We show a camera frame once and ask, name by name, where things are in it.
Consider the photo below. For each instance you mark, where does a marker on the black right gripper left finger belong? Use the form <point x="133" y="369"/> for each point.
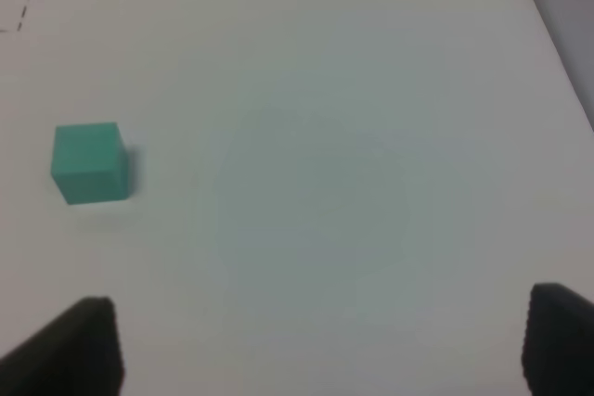
<point x="77" y="353"/>

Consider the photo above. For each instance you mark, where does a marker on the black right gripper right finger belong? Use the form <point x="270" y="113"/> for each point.
<point x="557" y="355"/>

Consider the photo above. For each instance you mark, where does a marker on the green block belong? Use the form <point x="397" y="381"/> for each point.
<point x="90" y="163"/>

